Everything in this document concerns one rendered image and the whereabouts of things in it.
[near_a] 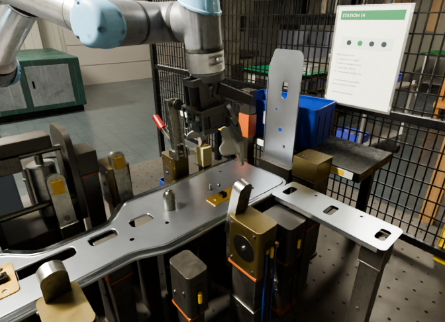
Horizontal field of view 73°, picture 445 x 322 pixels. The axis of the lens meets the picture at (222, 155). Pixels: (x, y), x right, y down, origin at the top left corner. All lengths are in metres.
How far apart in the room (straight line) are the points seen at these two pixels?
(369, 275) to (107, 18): 0.72
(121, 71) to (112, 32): 7.65
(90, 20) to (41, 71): 4.93
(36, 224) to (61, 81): 4.73
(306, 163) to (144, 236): 0.47
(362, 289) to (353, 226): 0.16
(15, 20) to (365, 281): 1.08
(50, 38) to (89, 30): 7.26
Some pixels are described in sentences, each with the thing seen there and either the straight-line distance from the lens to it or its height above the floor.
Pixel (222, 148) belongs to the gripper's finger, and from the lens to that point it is 0.63.
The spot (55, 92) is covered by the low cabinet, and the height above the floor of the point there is 0.36.
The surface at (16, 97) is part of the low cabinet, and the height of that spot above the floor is 0.36.
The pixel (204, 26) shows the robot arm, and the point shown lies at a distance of 0.59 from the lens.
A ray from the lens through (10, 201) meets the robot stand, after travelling 1.24.
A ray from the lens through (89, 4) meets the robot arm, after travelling 0.54.
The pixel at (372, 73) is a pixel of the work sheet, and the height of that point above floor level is 1.26.
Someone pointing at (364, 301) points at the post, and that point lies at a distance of 0.83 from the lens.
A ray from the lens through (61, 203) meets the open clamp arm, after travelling 0.77.
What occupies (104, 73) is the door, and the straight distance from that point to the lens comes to 8.06.
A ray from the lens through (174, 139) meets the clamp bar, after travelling 0.85.
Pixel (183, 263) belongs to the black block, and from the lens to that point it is 0.61.
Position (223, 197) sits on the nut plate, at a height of 1.00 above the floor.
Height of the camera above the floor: 1.41
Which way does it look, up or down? 24 degrees down
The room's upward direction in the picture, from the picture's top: straight up
